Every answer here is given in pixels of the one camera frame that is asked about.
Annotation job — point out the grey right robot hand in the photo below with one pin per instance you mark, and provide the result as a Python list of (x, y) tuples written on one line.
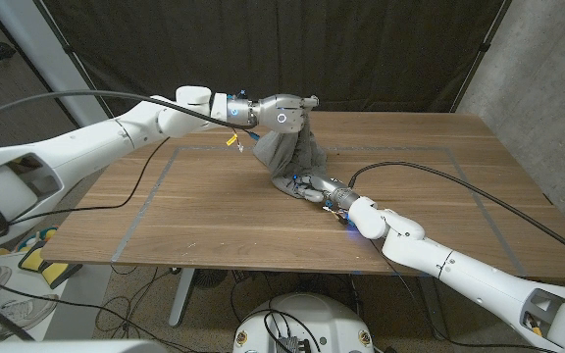
[(329, 188)]

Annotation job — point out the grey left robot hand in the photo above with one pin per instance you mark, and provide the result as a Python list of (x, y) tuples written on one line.
[(282, 115)]

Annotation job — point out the grey shorts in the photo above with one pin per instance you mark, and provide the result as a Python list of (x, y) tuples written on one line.
[(292, 157)]

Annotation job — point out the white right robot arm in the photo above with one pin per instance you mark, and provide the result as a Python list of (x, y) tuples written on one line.
[(474, 279)]

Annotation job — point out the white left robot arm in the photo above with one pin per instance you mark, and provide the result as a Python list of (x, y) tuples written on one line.
[(91, 142)]

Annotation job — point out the black backdrop curtain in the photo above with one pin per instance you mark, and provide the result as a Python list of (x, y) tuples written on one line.
[(361, 49)]

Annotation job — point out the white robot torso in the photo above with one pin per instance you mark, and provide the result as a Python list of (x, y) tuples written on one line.
[(307, 318)]

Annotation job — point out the black round fan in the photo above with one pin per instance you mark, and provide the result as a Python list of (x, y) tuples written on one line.
[(209, 277)]

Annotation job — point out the grey table leg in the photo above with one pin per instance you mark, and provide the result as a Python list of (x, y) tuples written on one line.
[(432, 304)]

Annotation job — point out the grey box on torso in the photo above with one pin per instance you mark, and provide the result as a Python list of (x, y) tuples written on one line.
[(290, 344)]

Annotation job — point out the white table leg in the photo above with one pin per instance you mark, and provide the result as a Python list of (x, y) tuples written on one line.
[(182, 294)]

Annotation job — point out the black backdrop stand pole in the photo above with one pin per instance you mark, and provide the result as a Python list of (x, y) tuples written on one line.
[(69, 49), (483, 46)]

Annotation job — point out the white box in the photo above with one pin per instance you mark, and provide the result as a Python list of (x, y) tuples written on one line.
[(81, 294)]

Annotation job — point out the colourful toy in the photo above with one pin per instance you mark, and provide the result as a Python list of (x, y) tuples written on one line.
[(35, 239)]

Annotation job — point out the yellow sponge with black edge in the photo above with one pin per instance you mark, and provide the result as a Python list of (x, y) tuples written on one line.
[(49, 269)]

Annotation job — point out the grey sneaker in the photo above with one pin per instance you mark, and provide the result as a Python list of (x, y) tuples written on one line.
[(27, 311)]

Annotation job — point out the white door frame post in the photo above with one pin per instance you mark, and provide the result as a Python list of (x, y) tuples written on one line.
[(42, 54)]

